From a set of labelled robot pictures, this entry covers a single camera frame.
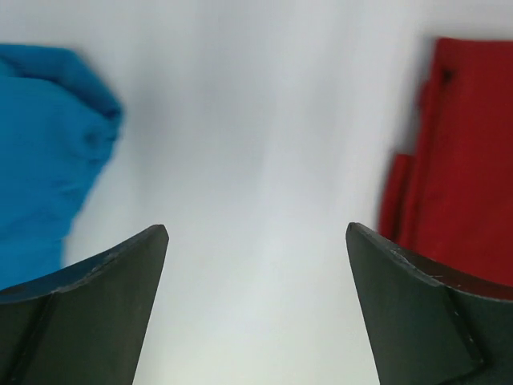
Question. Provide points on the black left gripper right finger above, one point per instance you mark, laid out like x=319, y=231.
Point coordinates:
x=426, y=322

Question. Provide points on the bright blue t shirt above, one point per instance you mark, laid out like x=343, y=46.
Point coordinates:
x=59, y=125

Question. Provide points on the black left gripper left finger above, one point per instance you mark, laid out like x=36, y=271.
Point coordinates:
x=86, y=323

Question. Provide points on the red t shirt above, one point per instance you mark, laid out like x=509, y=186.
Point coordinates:
x=451, y=199

